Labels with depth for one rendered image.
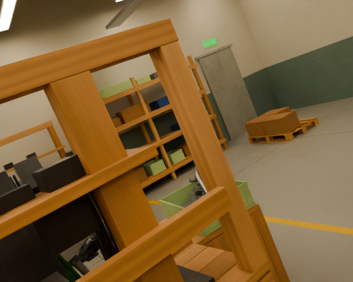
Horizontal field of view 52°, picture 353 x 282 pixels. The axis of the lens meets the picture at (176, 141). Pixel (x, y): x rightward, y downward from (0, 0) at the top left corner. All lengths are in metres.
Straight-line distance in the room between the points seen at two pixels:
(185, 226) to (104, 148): 0.39
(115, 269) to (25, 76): 0.64
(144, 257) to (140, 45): 0.73
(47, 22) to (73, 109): 6.55
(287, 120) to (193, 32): 3.38
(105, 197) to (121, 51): 0.50
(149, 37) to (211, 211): 0.67
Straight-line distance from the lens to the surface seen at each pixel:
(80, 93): 1.21
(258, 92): 9.77
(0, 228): 1.10
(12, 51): 7.40
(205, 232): 2.29
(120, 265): 1.20
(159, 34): 1.40
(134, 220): 1.25
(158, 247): 1.25
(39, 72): 1.19
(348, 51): 8.62
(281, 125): 6.90
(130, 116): 7.14
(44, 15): 7.74
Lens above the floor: 1.69
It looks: 8 degrees down
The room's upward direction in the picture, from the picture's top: 23 degrees counter-clockwise
